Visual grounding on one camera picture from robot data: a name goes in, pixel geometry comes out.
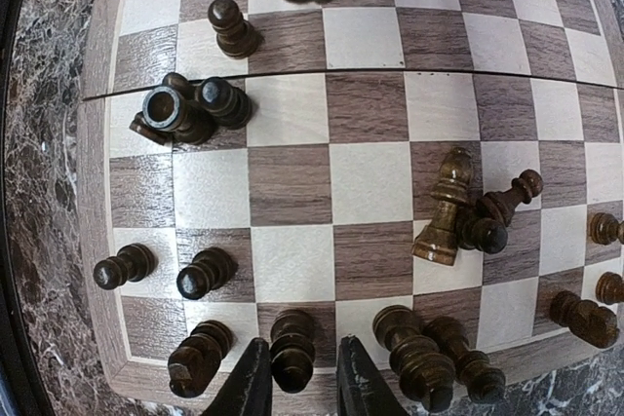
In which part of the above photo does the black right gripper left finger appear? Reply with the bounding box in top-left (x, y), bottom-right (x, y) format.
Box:
top-left (204, 337), bottom-right (272, 416)

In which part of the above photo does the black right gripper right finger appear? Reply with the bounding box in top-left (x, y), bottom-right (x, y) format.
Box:
top-left (337, 335), bottom-right (408, 416)

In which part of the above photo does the dark chess queen piece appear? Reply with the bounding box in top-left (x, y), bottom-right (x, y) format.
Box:
top-left (372, 305), bottom-right (455, 412)

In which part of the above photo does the dark chess king piece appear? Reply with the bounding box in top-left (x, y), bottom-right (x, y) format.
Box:
top-left (411, 146), bottom-right (473, 266)

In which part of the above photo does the dark chess pawn corner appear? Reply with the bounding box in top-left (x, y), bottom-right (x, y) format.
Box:
top-left (589, 212), bottom-right (624, 246)

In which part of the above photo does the dark chess bishop piece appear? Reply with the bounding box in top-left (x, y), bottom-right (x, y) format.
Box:
top-left (423, 316), bottom-right (506, 404)

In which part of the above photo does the pile of dark chess pieces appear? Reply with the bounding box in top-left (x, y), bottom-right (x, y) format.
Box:
top-left (130, 72), bottom-right (254, 145)

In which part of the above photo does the wooden chess board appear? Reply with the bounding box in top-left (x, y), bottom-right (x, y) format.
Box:
top-left (78, 0), bottom-right (623, 414)

